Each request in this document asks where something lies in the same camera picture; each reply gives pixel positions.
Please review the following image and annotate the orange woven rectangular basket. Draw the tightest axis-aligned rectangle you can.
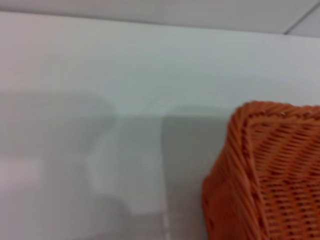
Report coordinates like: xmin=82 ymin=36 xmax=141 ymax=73
xmin=201 ymin=100 xmax=320 ymax=240

